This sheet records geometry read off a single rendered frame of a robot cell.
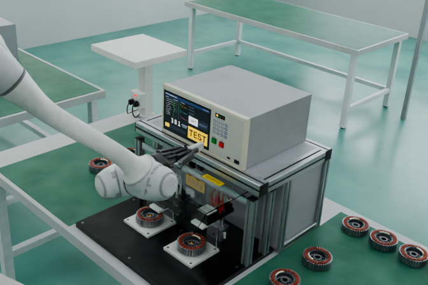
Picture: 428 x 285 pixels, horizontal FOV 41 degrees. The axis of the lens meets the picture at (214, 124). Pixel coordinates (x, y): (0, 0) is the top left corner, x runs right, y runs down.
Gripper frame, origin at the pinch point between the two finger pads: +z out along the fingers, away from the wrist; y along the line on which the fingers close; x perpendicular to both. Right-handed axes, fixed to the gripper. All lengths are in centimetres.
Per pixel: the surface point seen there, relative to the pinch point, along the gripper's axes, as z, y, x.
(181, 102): 9.4, -17.9, 9.2
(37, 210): -30, -63, -46
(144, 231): -9.8, -16.3, -40.0
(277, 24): 295, -192, -44
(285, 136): 33.6, 14.3, -0.2
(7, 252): -24, -110, -98
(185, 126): 9.4, -15.6, 0.1
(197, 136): 9.4, -8.8, -1.6
